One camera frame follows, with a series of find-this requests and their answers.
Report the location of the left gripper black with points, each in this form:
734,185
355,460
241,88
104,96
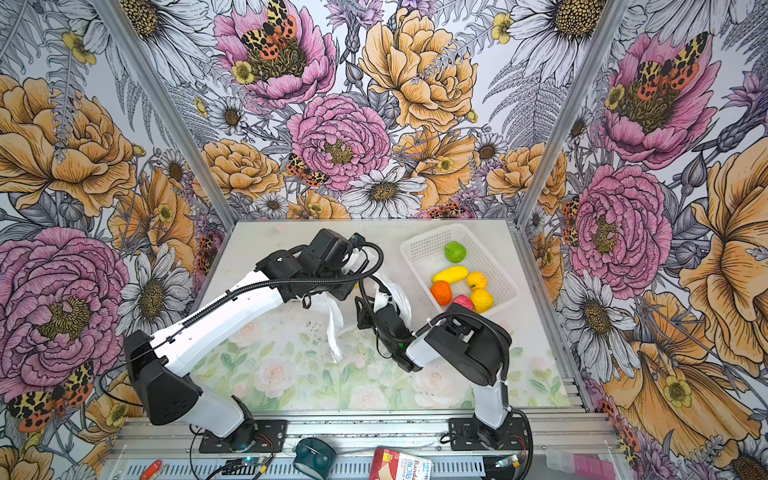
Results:
341,291

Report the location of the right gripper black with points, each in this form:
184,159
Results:
361,316

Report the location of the white plastic bag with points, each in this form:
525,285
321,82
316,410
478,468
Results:
384,291

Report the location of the orange toy fruit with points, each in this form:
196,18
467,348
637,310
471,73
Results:
441,292

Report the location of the red toy fruit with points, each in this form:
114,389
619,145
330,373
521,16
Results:
463,301

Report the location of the yellow toy banana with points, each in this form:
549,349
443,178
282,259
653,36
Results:
451,275

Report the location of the yellow toy fruit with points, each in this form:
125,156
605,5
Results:
482,300

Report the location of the green toy fruit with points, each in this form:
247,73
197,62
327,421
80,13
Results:
455,252

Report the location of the yellow toy pepper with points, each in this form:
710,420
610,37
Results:
477,281

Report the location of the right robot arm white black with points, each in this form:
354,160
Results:
473,345

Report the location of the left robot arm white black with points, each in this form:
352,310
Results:
159,364

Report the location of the red white cardboard box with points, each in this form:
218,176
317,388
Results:
390,464

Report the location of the green circuit board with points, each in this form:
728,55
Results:
248,464

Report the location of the pink white packet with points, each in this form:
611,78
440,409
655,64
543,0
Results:
581,465

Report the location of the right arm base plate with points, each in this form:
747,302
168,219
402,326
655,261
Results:
469,434

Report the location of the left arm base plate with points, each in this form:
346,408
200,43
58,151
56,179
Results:
254,436

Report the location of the aluminium front rail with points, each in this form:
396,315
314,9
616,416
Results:
354,436

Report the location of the red handled tool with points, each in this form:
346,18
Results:
153,471

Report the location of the aluminium corner post left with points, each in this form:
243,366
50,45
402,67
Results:
118,25

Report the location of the aluminium corner post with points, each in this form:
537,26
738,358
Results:
118,25
606,31

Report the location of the aluminium corner post right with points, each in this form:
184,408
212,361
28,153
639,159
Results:
606,31

